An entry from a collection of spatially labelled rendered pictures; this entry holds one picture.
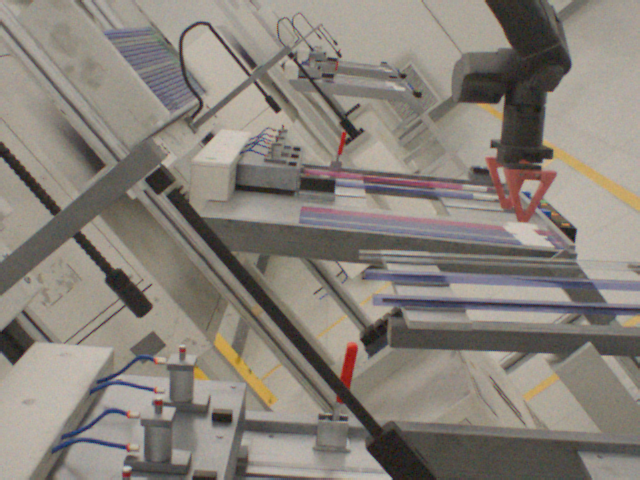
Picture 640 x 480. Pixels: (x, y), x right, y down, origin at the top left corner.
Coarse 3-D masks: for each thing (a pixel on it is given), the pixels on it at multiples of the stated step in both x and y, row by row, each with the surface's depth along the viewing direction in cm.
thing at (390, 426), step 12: (384, 432) 53; (396, 432) 53; (372, 444) 53; (384, 444) 53; (396, 444) 53; (408, 444) 53; (372, 456) 53; (384, 456) 53; (396, 456) 53; (408, 456) 53; (420, 456) 54; (384, 468) 53; (396, 468) 53; (408, 468) 53; (420, 468) 53; (432, 468) 54
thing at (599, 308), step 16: (384, 304) 101; (400, 304) 102; (416, 304) 102; (432, 304) 102; (448, 304) 102; (464, 304) 102; (480, 304) 102; (496, 304) 102; (512, 304) 102; (528, 304) 102; (544, 304) 102; (560, 304) 102; (576, 304) 102; (592, 304) 103; (608, 304) 103; (624, 304) 103
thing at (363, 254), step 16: (368, 256) 123; (384, 256) 123; (400, 256) 124; (416, 256) 124; (432, 256) 124; (448, 256) 124; (464, 256) 124; (480, 256) 124; (496, 256) 125; (512, 256) 125
